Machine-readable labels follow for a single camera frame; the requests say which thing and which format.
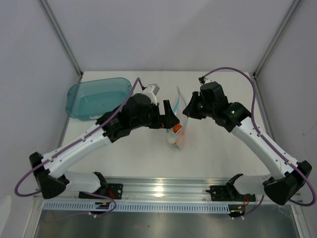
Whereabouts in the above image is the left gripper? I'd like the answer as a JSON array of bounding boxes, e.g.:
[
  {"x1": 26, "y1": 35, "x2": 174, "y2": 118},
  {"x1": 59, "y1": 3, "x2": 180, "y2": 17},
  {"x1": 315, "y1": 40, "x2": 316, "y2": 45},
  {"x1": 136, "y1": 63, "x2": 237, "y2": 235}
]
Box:
[{"x1": 131, "y1": 100, "x2": 179, "y2": 130}]

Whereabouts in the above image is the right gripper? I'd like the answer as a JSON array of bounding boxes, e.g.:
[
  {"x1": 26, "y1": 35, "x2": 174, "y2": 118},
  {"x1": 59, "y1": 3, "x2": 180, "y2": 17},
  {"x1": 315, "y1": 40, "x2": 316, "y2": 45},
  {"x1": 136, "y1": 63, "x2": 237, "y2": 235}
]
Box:
[{"x1": 182, "y1": 92, "x2": 215, "y2": 120}]

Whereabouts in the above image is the clear zip top bag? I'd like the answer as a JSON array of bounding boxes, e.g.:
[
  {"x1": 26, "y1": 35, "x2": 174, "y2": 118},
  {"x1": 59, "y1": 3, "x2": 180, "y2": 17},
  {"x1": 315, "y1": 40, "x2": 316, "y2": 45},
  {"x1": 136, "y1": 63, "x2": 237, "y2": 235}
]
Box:
[{"x1": 166, "y1": 86, "x2": 188, "y2": 151}]

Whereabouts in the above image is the white toy egg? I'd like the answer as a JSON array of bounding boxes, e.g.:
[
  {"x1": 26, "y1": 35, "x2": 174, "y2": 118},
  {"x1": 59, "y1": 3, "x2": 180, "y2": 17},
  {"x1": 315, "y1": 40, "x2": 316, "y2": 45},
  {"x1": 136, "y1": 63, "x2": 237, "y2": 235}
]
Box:
[{"x1": 166, "y1": 133, "x2": 176, "y2": 144}]

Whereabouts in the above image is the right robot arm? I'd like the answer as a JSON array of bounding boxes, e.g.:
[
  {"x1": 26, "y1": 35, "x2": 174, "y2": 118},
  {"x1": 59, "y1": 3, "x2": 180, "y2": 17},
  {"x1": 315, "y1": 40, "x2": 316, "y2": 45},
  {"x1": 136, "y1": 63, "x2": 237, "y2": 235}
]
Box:
[{"x1": 183, "y1": 82, "x2": 312, "y2": 205}]

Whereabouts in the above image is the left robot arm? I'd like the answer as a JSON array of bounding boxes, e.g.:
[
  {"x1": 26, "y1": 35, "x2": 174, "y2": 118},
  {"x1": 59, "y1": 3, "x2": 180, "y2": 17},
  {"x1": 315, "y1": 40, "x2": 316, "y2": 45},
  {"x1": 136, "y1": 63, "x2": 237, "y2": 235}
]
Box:
[{"x1": 29, "y1": 93, "x2": 179, "y2": 199}]

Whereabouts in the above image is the teal plastic tub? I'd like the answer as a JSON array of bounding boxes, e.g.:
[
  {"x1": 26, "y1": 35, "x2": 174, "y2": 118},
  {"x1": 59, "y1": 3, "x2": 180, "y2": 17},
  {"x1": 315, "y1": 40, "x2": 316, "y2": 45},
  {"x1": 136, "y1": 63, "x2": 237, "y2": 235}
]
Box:
[{"x1": 66, "y1": 77, "x2": 132, "y2": 121}]

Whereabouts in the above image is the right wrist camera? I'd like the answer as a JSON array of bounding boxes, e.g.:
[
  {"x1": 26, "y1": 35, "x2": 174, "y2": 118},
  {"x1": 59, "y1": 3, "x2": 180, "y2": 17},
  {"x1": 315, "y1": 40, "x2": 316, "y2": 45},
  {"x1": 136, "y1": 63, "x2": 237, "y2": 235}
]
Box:
[{"x1": 198, "y1": 76, "x2": 212, "y2": 85}]

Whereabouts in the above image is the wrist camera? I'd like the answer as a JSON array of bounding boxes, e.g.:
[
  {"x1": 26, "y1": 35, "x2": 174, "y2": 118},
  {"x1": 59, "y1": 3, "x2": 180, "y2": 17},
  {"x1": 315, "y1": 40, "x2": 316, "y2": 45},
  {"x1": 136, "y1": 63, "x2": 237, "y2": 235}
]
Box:
[
  {"x1": 141, "y1": 84, "x2": 159, "y2": 105},
  {"x1": 198, "y1": 76, "x2": 212, "y2": 85}
]

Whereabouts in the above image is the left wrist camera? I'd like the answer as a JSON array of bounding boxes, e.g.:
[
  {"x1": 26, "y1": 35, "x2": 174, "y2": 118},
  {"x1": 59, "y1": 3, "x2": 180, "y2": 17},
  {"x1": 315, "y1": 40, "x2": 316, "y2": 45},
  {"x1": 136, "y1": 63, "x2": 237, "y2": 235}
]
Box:
[{"x1": 141, "y1": 84, "x2": 159, "y2": 105}]

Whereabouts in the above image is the aluminium mounting rail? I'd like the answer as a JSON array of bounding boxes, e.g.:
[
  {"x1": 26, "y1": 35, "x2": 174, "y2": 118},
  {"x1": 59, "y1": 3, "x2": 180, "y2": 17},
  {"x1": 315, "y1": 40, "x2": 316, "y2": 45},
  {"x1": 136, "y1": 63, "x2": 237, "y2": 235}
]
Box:
[{"x1": 33, "y1": 176, "x2": 304, "y2": 205}]

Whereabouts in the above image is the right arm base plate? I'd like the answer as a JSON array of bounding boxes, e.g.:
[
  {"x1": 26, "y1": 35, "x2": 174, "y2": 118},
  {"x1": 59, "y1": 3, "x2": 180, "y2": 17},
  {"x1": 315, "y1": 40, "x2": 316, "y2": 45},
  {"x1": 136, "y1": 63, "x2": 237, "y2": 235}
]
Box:
[{"x1": 205, "y1": 185, "x2": 256, "y2": 202}]

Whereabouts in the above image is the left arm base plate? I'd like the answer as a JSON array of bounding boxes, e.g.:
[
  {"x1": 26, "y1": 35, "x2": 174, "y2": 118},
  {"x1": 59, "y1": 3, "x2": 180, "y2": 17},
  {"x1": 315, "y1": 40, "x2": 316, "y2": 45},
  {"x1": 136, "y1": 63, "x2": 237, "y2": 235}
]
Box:
[{"x1": 79, "y1": 183, "x2": 123, "y2": 200}]

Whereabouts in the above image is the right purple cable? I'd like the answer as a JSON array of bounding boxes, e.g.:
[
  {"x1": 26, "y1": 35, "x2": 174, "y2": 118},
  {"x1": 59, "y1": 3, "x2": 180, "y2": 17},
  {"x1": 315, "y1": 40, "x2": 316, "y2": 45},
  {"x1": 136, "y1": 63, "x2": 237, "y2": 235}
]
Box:
[{"x1": 199, "y1": 66, "x2": 317, "y2": 220}]

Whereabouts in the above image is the purple cable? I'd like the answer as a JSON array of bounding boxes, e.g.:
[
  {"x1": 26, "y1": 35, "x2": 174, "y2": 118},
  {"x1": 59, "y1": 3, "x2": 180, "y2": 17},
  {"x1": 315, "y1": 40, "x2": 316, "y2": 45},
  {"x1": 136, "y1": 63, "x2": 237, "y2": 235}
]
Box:
[
  {"x1": 14, "y1": 77, "x2": 147, "y2": 219},
  {"x1": 199, "y1": 66, "x2": 317, "y2": 220}
]

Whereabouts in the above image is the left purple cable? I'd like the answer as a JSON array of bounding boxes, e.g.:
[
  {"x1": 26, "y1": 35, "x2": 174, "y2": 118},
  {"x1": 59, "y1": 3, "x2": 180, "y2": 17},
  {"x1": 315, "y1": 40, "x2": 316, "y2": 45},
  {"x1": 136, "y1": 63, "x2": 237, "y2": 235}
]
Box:
[{"x1": 14, "y1": 77, "x2": 147, "y2": 219}]

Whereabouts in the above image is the right frame post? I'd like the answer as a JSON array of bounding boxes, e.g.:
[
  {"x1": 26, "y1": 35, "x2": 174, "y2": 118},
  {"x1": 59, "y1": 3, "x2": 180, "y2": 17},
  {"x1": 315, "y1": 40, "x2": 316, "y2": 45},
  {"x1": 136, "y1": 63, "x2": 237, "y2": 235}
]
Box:
[{"x1": 253, "y1": 0, "x2": 304, "y2": 80}]

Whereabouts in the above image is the frame post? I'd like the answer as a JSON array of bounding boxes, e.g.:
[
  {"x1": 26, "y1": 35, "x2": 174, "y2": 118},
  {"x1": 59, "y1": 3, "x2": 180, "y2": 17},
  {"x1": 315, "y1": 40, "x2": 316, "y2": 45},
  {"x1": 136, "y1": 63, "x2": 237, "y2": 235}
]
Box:
[
  {"x1": 38, "y1": 0, "x2": 83, "y2": 77},
  {"x1": 253, "y1": 0, "x2": 304, "y2": 80}
]

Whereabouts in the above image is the slotted cable duct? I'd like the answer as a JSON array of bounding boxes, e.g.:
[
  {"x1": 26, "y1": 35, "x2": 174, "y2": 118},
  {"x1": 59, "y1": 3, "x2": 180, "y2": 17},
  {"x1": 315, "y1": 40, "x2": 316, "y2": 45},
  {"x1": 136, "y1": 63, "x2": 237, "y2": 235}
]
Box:
[{"x1": 43, "y1": 201, "x2": 230, "y2": 214}]

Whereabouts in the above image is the left frame post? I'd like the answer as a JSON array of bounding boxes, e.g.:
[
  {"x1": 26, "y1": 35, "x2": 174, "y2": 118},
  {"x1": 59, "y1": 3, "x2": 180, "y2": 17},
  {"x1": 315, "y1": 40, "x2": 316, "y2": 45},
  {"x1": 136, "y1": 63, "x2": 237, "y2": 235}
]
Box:
[{"x1": 38, "y1": 0, "x2": 83, "y2": 77}]

